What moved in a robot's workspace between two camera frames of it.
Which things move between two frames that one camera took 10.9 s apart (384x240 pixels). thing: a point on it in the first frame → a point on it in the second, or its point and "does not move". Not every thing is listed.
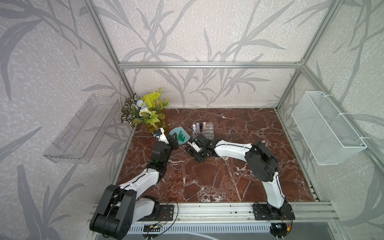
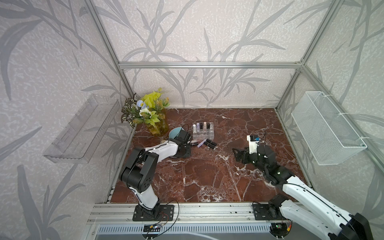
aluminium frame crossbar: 210,65 does not move
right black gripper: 196,157 → 240,155
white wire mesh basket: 330,138 does not move
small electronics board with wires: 151,228 does not move
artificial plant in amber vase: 150,110 does not move
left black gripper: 174,144 → 188,154
